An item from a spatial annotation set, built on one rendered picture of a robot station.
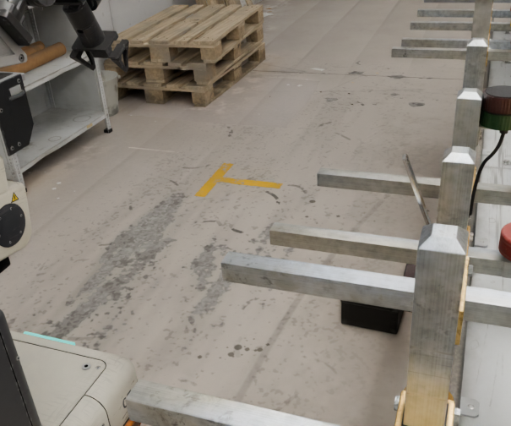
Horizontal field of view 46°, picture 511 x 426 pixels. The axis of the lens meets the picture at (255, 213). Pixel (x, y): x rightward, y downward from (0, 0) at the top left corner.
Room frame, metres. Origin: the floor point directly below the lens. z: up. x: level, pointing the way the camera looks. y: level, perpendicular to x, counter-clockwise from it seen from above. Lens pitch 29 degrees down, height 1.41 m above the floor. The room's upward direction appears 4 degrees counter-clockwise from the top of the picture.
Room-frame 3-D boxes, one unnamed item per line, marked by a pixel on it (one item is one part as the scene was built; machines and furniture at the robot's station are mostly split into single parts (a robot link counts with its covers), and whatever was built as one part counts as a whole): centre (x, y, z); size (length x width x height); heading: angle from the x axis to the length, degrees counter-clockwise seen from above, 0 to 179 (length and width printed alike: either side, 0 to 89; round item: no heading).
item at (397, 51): (2.00, -0.71, 0.83); 0.43 x 0.03 x 0.04; 68
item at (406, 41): (2.24, -0.81, 0.80); 0.43 x 0.03 x 0.04; 68
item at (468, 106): (0.85, -0.33, 0.87); 0.04 x 0.04 x 0.48; 68
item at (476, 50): (1.09, -0.42, 0.89); 0.04 x 0.04 x 0.48; 68
